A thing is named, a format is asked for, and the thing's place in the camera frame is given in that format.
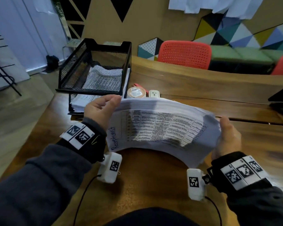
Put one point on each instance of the person's right hand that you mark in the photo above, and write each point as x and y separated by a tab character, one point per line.
228	141

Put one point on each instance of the person's left hand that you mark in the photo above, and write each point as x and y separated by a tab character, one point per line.
96	109

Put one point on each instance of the person's right thumb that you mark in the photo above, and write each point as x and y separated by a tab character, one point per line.
224	124

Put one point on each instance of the person's left thumb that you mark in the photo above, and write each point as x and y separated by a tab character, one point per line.
113	104

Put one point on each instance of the stack of printed paper sheets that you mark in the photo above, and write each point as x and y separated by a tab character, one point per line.
160	129

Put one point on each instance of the person's left forearm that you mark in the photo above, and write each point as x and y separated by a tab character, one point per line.
37	181

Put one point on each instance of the person's right forearm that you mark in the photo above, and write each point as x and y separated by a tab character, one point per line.
261	204

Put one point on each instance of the roll of clear tape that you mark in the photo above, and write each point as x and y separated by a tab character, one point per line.
135	92

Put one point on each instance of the white paper in mesh tray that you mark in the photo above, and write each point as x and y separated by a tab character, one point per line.
103	78

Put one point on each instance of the pile of printed documents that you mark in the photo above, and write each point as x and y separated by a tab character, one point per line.
83	102

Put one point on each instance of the red tape dispenser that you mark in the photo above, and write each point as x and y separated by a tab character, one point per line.
142	86

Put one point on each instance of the white power adapter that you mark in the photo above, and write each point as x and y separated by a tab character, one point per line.
154	94

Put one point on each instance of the black left wristband with markers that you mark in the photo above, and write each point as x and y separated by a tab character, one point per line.
89	143

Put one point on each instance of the black wristband with markers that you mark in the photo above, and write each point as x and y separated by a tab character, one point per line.
89	143
228	171

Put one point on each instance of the black right wristband with markers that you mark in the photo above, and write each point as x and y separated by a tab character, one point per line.
228	171

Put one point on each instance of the black mesh two-tier tray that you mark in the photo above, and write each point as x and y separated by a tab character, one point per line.
70	68

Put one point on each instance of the black laptop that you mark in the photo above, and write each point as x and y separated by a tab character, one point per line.
281	96

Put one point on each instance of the geometric patterned cushion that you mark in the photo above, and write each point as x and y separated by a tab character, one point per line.
148	48

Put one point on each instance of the green sofa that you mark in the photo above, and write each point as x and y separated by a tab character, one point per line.
240	55

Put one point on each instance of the metal stool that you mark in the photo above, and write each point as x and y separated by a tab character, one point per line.
72	45

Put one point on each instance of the black bag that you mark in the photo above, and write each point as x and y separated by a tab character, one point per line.
52	63

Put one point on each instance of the green plant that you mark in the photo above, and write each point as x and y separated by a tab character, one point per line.
59	8

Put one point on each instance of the white curtain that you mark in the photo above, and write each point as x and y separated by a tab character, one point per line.
26	32

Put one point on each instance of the person's dark clothing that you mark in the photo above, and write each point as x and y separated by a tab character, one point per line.
151	217

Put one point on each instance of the white hanging cloths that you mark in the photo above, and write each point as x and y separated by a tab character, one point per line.
202	4

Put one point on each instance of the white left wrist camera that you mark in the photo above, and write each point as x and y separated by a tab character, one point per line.
109	167

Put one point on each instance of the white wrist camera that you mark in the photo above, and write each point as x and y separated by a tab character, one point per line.
109	167
195	184

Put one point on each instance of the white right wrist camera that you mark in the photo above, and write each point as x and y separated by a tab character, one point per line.
195	184

